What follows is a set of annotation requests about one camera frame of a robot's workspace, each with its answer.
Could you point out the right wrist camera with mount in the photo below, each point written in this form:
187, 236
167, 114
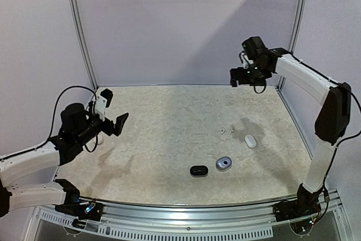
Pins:
244, 60

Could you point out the left aluminium frame post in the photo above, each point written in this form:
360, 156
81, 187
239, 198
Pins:
82, 43

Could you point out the white earbud charging case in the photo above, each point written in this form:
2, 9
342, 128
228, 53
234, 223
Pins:
250, 141

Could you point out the aluminium frame post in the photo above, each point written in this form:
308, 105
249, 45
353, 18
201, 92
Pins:
296, 25
82, 43

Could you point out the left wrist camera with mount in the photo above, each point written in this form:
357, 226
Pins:
99, 103

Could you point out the purple earbud charging case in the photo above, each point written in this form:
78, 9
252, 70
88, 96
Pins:
223, 163

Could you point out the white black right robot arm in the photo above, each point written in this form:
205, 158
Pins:
329, 121

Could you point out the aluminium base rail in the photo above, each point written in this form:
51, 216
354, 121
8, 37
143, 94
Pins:
251, 221

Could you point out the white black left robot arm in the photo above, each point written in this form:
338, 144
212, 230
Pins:
78, 127

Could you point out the black earbud charging case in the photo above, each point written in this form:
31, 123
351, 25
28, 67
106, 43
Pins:
199, 171

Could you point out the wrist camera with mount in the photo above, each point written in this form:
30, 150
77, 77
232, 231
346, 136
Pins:
244, 60
99, 103

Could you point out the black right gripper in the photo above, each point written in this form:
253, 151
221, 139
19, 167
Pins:
238, 75

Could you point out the right aluminium frame post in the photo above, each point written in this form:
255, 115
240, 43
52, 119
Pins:
296, 25

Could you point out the pink earbud charging case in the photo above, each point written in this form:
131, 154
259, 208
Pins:
99, 139

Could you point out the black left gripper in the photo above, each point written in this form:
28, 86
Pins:
117, 126

